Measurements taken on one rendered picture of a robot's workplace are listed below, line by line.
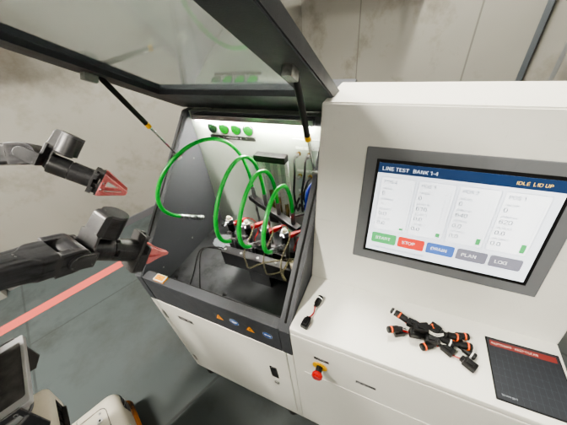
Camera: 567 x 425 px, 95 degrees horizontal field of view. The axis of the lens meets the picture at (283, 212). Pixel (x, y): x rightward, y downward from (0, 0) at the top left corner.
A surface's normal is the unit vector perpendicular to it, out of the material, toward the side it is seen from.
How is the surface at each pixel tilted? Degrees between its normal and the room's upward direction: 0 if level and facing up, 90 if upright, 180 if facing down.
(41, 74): 90
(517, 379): 0
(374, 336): 0
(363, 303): 0
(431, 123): 76
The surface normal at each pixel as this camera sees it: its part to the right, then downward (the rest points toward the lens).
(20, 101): 0.69, 0.39
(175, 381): -0.10, -0.78
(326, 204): -0.41, 0.40
